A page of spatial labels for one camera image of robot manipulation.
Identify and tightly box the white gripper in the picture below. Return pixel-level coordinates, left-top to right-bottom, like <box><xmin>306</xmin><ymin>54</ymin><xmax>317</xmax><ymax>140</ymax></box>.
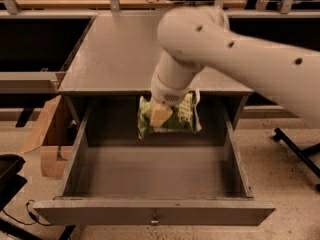
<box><xmin>150</xmin><ymin>71</ymin><xmax>191</xmax><ymax>127</ymax></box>

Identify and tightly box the green jalapeno chip bag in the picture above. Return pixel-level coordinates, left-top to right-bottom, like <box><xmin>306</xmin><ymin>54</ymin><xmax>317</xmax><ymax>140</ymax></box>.
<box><xmin>137</xmin><ymin>90</ymin><xmax>202</xmax><ymax>139</ymax></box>

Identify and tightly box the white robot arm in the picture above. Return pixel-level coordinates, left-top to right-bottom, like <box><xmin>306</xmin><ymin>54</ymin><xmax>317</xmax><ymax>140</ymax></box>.
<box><xmin>151</xmin><ymin>6</ymin><xmax>320</xmax><ymax>126</ymax></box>

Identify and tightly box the grey cabinet with counter top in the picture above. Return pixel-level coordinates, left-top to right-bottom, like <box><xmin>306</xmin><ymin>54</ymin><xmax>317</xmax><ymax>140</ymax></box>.
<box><xmin>57</xmin><ymin>11</ymin><xmax>255</xmax><ymax>130</ymax></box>

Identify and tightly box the open grey top drawer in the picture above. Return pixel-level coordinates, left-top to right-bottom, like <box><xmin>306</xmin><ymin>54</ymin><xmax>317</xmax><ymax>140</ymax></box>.
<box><xmin>34</xmin><ymin>96</ymin><xmax>275</xmax><ymax>226</ymax></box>

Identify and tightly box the small metal drawer knob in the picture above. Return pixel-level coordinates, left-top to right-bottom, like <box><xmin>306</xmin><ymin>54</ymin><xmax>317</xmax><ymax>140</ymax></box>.
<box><xmin>149</xmin><ymin>212</ymin><xmax>159</xmax><ymax>226</ymax></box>

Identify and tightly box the brown cardboard box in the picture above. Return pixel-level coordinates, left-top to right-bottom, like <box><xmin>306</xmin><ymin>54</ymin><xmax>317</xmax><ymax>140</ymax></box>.
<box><xmin>21</xmin><ymin>95</ymin><xmax>78</xmax><ymax>178</ymax></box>

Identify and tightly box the black metal stand base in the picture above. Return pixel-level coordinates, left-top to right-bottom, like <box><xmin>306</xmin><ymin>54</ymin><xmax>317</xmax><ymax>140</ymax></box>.
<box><xmin>273</xmin><ymin>128</ymin><xmax>320</xmax><ymax>178</ymax></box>

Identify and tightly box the black chair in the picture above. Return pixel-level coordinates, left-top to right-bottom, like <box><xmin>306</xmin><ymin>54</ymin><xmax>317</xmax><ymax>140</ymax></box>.
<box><xmin>0</xmin><ymin>154</ymin><xmax>27</xmax><ymax>210</ymax></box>

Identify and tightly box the grey metal rail frame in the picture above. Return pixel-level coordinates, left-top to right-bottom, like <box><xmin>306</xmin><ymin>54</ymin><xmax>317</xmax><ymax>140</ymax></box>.
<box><xmin>0</xmin><ymin>72</ymin><xmax>66</xmax><ymax>94</ymax></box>

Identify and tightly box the black floor cable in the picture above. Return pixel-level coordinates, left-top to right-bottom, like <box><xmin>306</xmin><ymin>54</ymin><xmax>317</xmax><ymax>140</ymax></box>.
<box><xmin>1</xmin><ymin>199</ymin><xmax>53</xmax><ymax>227</ymax></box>

